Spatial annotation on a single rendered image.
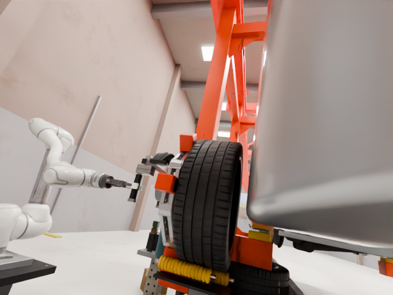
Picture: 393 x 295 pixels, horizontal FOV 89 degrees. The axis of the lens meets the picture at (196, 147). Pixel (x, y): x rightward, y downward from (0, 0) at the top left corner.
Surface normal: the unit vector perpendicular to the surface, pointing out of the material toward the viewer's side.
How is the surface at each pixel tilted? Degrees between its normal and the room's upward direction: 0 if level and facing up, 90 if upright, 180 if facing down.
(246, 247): 90
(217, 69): 90
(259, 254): 90
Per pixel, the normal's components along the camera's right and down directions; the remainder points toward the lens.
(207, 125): -0.24, -0.37
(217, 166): -0.17, -0.65
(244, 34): -0.19, 0.92
